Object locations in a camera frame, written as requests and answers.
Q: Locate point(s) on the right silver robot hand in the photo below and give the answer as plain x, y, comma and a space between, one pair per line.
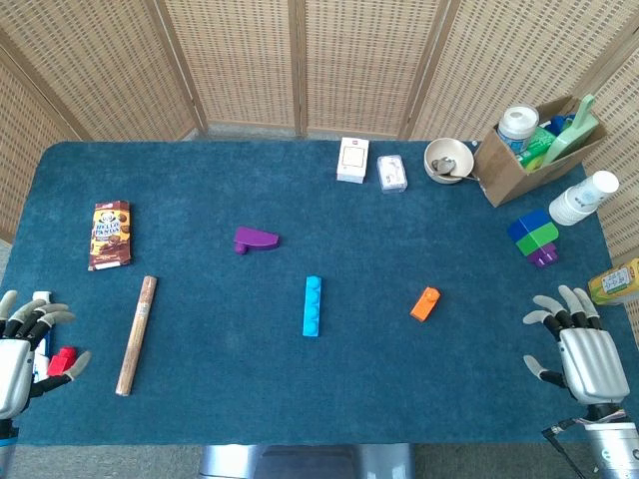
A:
591, 364

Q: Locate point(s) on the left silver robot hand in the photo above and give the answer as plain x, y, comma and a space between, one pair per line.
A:
12, 364

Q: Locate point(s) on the orange small brick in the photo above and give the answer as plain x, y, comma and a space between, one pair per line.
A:
424, 305

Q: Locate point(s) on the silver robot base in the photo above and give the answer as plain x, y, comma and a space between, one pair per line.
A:
299, 461

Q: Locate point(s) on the red small block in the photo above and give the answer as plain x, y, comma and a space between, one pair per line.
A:
61, 361

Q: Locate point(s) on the purple plastic toy block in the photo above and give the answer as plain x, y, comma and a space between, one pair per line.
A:
544, 257

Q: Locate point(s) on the green plastic block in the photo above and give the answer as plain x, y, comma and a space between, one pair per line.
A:
539, 239

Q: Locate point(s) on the blue plastic toy block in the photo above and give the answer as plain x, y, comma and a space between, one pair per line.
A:
526, 224

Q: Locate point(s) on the white cups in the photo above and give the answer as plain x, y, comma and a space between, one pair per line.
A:
579, 199

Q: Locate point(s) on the cyan long brick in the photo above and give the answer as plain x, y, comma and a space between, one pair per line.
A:
312, 309

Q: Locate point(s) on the white blue toothpaste tube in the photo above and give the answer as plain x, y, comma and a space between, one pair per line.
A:
42, 295

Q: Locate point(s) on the yellow drink carton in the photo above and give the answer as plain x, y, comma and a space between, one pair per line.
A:
616, 284

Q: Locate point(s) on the brown wrapped long stick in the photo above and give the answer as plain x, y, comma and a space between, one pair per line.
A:
136, 336

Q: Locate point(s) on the Hello Panda biscuit box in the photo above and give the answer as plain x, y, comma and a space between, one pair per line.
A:
111, 235

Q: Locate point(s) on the brown cardboard box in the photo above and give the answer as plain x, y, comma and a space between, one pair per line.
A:
504, 174

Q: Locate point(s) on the green packet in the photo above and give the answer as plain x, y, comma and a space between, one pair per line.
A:
536, 144

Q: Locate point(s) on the light green plastic scoop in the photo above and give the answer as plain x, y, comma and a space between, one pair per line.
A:
571, 137

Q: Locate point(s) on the blue carpet table mat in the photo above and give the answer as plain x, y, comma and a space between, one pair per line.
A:
249, 374

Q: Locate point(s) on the blue plastic item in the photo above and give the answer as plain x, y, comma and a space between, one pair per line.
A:
560, 122

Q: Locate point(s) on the white plastic jar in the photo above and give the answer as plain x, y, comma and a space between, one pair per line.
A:
518, 127

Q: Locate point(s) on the metal spoon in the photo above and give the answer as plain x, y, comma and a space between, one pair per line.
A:
443, 163

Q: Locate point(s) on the beige bowl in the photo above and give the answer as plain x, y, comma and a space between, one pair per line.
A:
449, 148

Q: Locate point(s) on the clear plastic case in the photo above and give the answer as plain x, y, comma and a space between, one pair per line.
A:
392, 174

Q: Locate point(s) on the small white cardboard box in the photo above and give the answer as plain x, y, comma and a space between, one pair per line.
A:
352, 159

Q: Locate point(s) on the bamboo folding screen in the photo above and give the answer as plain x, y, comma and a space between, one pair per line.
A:
239, 60

